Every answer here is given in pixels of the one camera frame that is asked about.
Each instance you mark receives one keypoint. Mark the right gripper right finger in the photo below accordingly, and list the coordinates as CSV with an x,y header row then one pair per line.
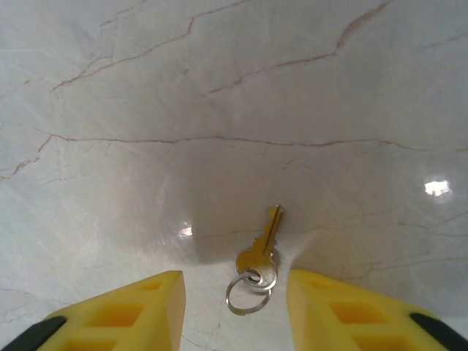
x,y
351,314

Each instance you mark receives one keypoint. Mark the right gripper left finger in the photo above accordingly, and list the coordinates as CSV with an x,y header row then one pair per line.
x,y
120,318

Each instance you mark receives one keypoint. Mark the brass key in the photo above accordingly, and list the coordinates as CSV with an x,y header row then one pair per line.
x,y
260,256

